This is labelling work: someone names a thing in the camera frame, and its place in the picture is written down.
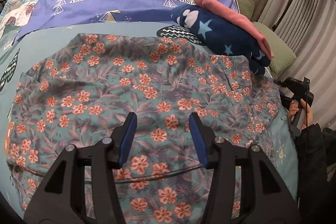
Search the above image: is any floral teal orange garment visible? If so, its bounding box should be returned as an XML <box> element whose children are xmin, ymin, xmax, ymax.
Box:
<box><xmin>6</xmin><ymin>33</ymin><xmax>289</xmax><ymax>224</ymax></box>

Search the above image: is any teal printed bed cover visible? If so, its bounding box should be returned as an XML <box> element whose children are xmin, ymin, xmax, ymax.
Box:
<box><xmin>0</xmin><ymin>21</ymin><xmax>300</xmax><ymax>219</ymax></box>

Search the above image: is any navy star fleece garment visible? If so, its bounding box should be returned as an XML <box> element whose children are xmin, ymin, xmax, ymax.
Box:
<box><xmin>171</xmin><ymin>5</ymin><xmax>270</xmax><ymax>75</ymax></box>

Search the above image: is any green pillow right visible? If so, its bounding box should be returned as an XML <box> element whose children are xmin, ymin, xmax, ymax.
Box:
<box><xmin>236</xmin><ymin>0</ymin><xmax>297</xmax><ymax>79</ymax></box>

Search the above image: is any folded pink garment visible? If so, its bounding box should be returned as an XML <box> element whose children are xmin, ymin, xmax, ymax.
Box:
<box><xmin>194</xmin><ymin>0</ymin><xmax>274</xmax><ymax>60</ymax></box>

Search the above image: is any person's right hand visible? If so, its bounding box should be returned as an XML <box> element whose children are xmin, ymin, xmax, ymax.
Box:
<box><xmin>288</xmin><ymin>99</ymin><xmax>313</xmax><ymax>130</ymax></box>

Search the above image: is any striped grey curtain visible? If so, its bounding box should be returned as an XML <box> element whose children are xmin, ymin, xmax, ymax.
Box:
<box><xmin>252</xmin><ymin>0</ymin><xmax>335</xmax><ymax>128</ymax></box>

